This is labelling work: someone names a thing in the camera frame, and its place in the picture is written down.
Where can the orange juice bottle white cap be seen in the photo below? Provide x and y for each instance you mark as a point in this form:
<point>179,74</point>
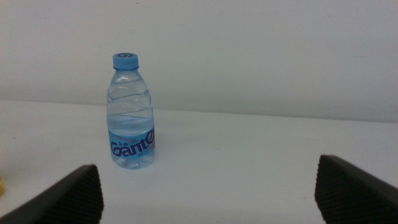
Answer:
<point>1,186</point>

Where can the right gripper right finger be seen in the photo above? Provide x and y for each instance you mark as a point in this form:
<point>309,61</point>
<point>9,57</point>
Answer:
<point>351,193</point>

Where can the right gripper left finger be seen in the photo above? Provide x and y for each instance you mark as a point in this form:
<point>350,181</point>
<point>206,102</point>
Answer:
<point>71,199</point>

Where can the clear water bottle blue cap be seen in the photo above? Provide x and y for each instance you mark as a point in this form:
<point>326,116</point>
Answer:
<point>130,124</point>

